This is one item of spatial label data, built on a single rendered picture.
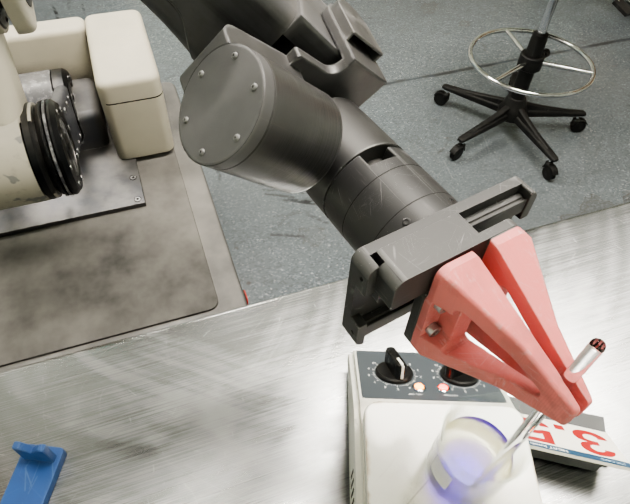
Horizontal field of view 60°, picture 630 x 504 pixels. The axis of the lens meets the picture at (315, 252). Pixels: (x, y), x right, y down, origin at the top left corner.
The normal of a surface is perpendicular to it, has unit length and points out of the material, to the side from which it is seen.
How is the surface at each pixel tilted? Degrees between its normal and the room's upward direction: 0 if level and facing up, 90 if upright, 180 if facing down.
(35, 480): 0
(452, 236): 0
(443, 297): 90
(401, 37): 0
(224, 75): 49
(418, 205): 12
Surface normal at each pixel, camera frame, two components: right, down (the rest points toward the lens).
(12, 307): 0.04, -0.63
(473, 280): 0.22, -0.34
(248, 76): -0.62, -0.13
